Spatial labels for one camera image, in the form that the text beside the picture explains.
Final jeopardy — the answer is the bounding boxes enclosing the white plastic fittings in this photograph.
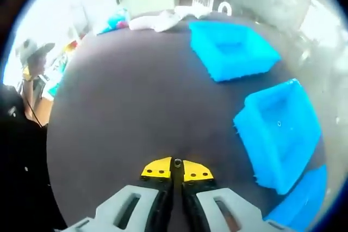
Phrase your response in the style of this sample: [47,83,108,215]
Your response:
[128,11,182,33]

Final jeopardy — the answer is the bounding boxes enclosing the person in black shirt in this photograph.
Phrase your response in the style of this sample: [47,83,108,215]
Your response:
[0,85,69,232]

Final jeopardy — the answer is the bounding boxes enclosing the blue plastic bin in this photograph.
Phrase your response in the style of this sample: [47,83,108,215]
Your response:
[233,78,323,196]
[188,21,282,83]
[262,164,328,232]

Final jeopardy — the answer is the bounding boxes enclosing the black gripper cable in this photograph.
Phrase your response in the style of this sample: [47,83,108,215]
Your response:
[26,98,44,128]

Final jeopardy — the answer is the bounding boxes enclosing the colourful blue pink item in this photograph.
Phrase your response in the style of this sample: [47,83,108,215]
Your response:
[97,8,131,35]

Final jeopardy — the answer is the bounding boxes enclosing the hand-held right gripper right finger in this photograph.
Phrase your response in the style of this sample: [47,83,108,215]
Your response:
[177,159,301,232]

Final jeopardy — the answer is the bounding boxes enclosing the white crumpled cloth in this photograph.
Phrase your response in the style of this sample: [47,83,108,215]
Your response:
[173,5,212,18]

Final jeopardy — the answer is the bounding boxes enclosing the clear glass mug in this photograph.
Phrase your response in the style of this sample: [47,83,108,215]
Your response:
[192,0,215,8]

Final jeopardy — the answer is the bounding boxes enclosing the white ring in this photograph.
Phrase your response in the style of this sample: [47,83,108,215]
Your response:
[217,1,233,16]

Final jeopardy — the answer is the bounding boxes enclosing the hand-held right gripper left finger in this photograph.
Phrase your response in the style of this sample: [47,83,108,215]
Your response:
[60,156,177,232]

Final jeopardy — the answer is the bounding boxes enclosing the person's left hand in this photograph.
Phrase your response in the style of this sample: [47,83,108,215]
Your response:
[23,52,47,78]

